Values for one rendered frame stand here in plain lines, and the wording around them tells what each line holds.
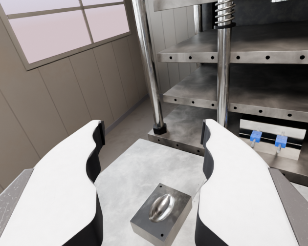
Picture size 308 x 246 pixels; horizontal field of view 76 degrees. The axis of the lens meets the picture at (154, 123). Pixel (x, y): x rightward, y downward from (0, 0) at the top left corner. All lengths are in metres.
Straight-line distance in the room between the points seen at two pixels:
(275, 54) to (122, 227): 0.91
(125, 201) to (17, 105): 1.56
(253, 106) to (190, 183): 0.47
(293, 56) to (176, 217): 0.74
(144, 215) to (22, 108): 1.73
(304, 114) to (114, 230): 0.91
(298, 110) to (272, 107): 0.10
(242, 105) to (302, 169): 0.39
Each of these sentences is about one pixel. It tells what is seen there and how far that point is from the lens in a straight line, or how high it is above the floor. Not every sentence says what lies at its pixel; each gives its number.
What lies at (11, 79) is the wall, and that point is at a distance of 2.20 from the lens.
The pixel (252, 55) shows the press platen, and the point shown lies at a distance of 0.97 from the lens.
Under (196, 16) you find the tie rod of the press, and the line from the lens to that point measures 1.69.
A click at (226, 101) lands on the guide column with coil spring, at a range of 1.03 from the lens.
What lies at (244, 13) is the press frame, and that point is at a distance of 1.78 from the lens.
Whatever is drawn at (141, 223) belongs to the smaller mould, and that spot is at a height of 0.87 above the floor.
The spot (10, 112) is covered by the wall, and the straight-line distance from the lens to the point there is 2.20.
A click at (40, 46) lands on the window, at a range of 2.34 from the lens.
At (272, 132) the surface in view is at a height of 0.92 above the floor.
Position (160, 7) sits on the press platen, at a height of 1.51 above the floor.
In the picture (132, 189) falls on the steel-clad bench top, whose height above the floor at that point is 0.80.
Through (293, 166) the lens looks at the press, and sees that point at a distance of 1.13.
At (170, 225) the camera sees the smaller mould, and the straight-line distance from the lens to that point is 0.76.
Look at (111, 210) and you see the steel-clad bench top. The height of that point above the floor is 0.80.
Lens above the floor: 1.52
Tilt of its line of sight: 30 degrees down
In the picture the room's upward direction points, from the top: 10 degrees counter-clockwise
